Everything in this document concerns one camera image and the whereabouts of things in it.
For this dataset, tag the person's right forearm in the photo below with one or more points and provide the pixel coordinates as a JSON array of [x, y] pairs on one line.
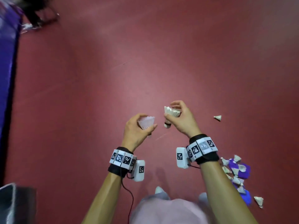
[[224, 195]]

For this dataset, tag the person's right shoe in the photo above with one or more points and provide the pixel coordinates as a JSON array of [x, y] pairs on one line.
[[203, 197]]

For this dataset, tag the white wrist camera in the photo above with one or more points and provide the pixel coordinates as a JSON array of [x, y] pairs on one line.
[[139, 170], [181, 157]]

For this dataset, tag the person's left hand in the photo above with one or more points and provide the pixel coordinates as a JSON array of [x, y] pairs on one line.
[[134, 135]]

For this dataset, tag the black wristband with marker tiles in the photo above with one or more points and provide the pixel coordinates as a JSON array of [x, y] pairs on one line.
[[203, 149], [121, 160]]

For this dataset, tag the white shuttlecocks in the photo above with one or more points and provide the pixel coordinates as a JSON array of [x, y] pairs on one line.
[[258, 201]]

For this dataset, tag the person's pale shirt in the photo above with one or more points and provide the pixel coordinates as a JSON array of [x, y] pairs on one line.
[[168, 212]]

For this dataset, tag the purple cloth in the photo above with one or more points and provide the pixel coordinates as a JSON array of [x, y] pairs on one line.
[[245, 173]]

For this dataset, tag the person's right hand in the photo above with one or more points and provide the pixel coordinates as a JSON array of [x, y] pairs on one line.
[[186, 124]]

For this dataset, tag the person's left forearm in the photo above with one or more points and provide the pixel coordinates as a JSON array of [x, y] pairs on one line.
[[102, 198]]

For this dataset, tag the blue cloth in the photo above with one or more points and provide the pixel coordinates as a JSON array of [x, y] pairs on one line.
[[246, 198]]

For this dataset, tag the shuttlecock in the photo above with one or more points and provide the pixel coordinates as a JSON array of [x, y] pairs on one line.
[[171, 112], [146, 122]]

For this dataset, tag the person's grey trousers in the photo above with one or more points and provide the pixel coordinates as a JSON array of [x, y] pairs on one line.
[[163, 197]]

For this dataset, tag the black metal stand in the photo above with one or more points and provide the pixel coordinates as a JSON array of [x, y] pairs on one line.
[[35, 11]]

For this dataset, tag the blue printed barrier board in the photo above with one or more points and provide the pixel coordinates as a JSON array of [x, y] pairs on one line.
[[8, 67]]

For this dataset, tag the clear plastic storage bin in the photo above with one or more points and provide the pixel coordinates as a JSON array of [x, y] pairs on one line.
[[16, 205]]

